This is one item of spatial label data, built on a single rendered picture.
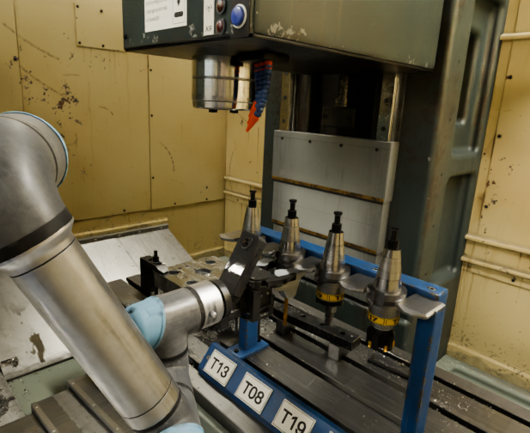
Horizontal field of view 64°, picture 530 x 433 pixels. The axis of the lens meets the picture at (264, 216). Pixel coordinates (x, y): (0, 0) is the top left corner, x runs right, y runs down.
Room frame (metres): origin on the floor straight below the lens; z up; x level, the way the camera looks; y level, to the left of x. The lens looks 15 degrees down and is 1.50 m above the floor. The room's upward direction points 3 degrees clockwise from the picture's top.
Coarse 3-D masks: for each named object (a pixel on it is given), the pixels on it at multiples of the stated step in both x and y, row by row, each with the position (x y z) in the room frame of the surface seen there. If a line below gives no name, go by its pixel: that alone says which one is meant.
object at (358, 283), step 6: (354, 276) 0.70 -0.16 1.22; (360, 276) 0.70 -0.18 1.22; (366, 276) 0.70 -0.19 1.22; (342, 282) 0.67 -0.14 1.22; (348, 282) 0.67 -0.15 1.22; (354, 282) 0.67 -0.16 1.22; (360, 282) 0.67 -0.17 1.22; (366, 282) 0.67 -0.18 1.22; (342, 288) 0.66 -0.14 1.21; (348, 288) 0.65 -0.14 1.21; (354, 288) 0.65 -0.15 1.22; (360, 288) 0.65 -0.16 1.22; (366, 288) 0.65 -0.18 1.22
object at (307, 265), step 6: (306, 258) 0.78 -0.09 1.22; (312, 258) 0.78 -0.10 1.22; (318, 258) 0.78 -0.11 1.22; (294, 264) 0.74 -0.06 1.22; (300, 264) 0.74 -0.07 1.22; (306, 264) 0.74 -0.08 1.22; (312, 264) 0.75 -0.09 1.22; (300, 270) 0.72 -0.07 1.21; (306, 270) 0.72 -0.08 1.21; (312, 270) 0.72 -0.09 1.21
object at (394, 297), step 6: (372, 282) 0.65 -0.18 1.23; (372, 288) 0.63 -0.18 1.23; (402, 288) 0.63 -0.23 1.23; (372, 294) 0.62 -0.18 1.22; (378, 294) 0.62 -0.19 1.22; (384, 294) 0.61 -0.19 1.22; (390, 294) 0.61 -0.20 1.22; (396, 294) 0.61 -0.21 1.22; (402, 294) 0.61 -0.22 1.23; (366, 300) 0.63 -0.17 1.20; (372, 300) 0.62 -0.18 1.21; (378, 300) 0.62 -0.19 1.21; (384, 300) 0.61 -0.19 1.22; (390, 300) 0.60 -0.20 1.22; (396, 300) 0.60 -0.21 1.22; (402, 300) 0.61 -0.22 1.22; (384, 306) 0.60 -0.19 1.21; (390, 306) 0.60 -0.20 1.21
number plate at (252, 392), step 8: (248, 376) 0.76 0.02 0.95; (240, 384) 0.76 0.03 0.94; (248, 384) 0.75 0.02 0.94; (256, 384) 0.74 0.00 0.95; (264, 384) 0.74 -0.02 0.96; (240, 392) 0.75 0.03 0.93; (248, 392) 0.74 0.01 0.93; (256, 392) 0.73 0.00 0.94; (264, 392) 0.72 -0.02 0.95; (248, 400) 0.73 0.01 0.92; (256, 400) 0.72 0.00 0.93; (264, 400) 0.71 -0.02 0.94; (256, 408) 0.71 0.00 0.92
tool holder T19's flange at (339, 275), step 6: (318, 264) 0.72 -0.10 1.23; (318, 270) 0.70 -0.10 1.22; (324, 270) 0.70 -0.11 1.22; (348, 270) 0.70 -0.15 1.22; (318, 276) 0.71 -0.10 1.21; (324, 276) 0.70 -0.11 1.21; (330, 276) 0.68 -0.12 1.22; (336, 276) 0.68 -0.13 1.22; (342, 276) 0.68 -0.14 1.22; (348, 276) 0.69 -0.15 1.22; (318, 282) 0.70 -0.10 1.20; (324, 282) 0.70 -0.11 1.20; (330, 282) 0.69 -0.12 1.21; (336, 282) 0.69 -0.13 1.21
